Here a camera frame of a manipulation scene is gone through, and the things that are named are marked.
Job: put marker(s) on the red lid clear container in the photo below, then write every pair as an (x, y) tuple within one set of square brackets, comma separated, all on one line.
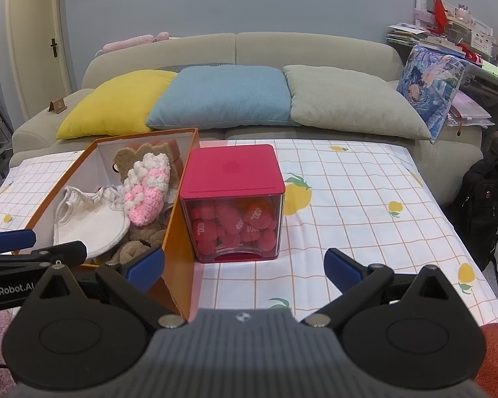
[(232, 170)]

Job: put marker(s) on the yellow pillow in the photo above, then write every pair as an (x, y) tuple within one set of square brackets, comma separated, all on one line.
[(116, 103)]

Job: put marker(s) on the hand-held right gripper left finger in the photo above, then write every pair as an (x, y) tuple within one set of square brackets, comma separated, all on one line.
[(143, 267)]

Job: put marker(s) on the brown bear shaped pads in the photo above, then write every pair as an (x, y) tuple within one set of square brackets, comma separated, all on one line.
[(166, 153)]

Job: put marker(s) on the blue figure print pillow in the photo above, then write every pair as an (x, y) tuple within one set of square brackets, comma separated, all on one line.
[(431, 87)]

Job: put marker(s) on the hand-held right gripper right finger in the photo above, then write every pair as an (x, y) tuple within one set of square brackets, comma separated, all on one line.
[(340, 267)]

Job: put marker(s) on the beige sofa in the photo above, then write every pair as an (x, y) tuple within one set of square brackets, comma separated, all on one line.
[(315, 49)]

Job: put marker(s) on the pink plastic folders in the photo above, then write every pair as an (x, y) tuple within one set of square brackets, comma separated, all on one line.
[(471, 110)]

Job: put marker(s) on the grey desk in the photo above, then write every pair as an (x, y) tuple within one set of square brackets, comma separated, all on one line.
[(494, 74)]

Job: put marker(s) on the small brown stand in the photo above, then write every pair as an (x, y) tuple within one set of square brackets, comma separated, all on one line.
[(57, 105)]

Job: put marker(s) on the black backpack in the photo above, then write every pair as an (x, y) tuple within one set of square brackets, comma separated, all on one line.
[(481, 203)]

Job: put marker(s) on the checked fruit print tablecloth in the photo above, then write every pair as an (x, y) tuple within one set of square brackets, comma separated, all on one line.
[(357, 215)]

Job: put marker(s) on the pink plush toy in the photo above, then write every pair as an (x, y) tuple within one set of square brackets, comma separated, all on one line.
[(128, 42)]

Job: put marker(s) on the pink white crochet toy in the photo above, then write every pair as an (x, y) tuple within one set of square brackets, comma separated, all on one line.
[(143, 199)]

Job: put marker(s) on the orange cardboard box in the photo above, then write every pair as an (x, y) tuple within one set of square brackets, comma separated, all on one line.
[(182, 248)]

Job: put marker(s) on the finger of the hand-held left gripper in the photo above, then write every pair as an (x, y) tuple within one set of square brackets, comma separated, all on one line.
[(12, 240), (64, 253)]

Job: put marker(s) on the stack of books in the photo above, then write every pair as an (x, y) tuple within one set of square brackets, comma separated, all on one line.
[(404, 35)]

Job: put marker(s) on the white desk shelf organizer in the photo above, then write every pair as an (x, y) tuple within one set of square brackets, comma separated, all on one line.
[(469, 25)]

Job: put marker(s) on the white cloth bundle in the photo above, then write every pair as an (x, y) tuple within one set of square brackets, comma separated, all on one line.
[(91, 228)]

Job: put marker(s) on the grey-green pillow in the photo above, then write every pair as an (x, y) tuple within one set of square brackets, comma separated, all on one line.
[(348, 103)]

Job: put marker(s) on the red hanging ornament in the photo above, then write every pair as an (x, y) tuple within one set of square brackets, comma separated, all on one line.
[(441, 12)]

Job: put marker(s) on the cream door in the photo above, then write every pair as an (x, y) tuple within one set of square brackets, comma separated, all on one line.
[(33, 29)]

